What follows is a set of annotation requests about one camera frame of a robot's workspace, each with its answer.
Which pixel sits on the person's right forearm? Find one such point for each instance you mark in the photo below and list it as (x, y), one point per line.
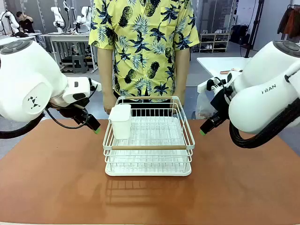
(106, 70)

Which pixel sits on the hanging brown clothes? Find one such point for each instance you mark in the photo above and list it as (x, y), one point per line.
(290, 21)

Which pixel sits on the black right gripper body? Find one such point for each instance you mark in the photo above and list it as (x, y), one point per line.
(222, 103)

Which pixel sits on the black trousers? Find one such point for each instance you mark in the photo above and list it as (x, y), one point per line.
(143, 109)

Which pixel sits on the large white table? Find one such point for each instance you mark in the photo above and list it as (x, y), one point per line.
(222, 64)

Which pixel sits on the white background workbench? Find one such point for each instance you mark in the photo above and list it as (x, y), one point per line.
(70, 37)

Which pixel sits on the black luggage bags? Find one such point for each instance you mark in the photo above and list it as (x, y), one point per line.
(240, 34)

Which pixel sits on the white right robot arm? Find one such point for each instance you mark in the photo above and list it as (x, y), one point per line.
(260, 89)

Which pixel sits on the person's left hand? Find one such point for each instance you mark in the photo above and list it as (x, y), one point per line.
(179, 103)

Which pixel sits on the black tripod stand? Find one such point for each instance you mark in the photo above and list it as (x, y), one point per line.
(255, 28)

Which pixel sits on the person's left forearm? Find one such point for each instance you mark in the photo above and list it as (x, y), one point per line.
(182, 70)

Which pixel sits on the white drip tray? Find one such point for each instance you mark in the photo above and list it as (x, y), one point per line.
(147, 173)

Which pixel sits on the person's right hand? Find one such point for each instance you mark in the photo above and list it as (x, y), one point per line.
(108, 106)

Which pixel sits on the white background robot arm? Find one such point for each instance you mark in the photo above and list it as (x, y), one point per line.
(10, 22)
(58, 20)
(84, 18)

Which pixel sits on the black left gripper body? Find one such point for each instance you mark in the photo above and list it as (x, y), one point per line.
(70, 112)

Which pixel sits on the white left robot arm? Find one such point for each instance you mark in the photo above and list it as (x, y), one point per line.
(28, 77)

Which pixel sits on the grey plastic stool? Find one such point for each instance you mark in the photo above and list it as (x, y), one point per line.
(79, 63)

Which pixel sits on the white plastic utensil cup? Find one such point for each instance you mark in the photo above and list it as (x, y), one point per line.
(120, 123)

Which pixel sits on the translucent plastic bag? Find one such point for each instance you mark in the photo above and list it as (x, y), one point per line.
(204, 107)

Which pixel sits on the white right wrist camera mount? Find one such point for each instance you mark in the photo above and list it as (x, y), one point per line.
(206, 85)

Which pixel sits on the person in yellow shirt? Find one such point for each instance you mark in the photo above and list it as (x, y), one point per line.
(145, 47)

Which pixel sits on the small brown block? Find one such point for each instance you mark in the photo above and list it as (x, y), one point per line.
(225, 72)

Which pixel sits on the white shoe shelf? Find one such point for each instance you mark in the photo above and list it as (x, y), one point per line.
(214, 42)

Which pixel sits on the seated person in black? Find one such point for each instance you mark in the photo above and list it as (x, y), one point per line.
(24, 23)

